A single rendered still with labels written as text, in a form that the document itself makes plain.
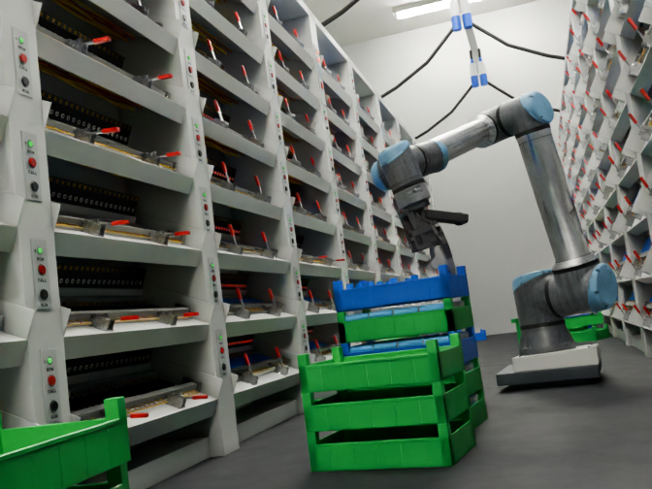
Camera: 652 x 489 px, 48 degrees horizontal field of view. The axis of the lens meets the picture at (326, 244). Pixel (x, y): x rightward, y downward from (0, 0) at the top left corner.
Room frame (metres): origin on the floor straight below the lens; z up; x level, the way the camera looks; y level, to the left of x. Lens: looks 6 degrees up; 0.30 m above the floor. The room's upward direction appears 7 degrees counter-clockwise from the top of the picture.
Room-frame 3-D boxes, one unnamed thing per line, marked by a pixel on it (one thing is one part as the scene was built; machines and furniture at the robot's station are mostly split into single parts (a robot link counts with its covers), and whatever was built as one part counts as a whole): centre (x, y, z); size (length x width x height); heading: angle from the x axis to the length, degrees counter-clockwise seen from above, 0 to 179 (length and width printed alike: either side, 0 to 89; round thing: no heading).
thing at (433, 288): (1.92, -0.18, 0.36); 0.30 x 0.20 x 0.08; 67
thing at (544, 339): (2.55, -0.70, 0.15); 0.19 x 0.19 x 0.10
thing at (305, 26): (3.32, 0.03, 0.86); 0.20 x 0.09 x 1.73; 74
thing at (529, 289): (2.55, -0.70, 0.29); 0.17 x 0.15 x 0.18; 42
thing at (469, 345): (1.92, -0.18, 0.20); 0.30 x 0.20 x 0.08; 67
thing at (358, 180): (3.99, -0.16, 0.86); 0.20 x 0.09 x 1.73; 74
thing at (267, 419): (2.99, 0.14, 0.02); 2.19 x 0.16 x 0.05; 164
